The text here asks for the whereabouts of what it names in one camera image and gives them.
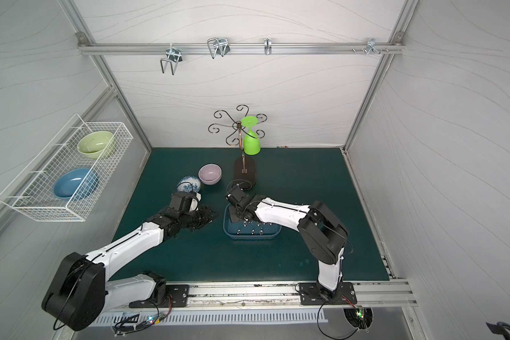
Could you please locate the metal single hook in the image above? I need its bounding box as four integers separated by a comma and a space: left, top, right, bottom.
263, 38, 272, 55

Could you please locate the blue floral ceramic bowl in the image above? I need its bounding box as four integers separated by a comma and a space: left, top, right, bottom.
177, 176, 202, 193

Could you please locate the aluminium top rail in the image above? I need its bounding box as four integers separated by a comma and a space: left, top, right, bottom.
79, 42, 406, 56

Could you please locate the blue plastic storage box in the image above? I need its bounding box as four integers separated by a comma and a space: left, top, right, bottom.
222, 205, 282, 241

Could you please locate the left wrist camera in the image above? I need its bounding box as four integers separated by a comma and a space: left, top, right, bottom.
169, 191, 201, 213

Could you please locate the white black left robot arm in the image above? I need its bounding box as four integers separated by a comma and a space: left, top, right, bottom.
41, 205, 218, 331

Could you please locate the light green bowl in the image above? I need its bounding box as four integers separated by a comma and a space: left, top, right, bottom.
77, 130, 116, 160

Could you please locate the metal double hook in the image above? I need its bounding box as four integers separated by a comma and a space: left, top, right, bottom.
160, 45, 183, 75
207, 38, 230, 59

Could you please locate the copper cup tree stand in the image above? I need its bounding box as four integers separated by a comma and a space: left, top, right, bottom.
208, 104, 268, 190

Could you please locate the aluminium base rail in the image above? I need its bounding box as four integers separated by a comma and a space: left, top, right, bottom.
167, 279, 418, 311

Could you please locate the black cable bundle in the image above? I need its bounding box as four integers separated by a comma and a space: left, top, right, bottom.
112, 297, 173, 336

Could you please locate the pink ceramic bowl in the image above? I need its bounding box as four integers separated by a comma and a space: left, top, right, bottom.
198, 164, 222, 186

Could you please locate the metal hook bracket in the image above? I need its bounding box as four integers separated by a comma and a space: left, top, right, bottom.
351, 38, 389, 55

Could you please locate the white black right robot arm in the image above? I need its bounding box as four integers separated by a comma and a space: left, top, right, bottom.
225, 194, 349, 298

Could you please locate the green plastic goblet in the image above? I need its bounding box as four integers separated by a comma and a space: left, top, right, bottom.
241, 116, 261, 156

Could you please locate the white wire wall basket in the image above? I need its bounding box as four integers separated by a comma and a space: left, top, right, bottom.
0, 115, 133, 222

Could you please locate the white slotted cable duct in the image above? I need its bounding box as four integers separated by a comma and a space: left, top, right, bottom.
91, 308, 328, 328

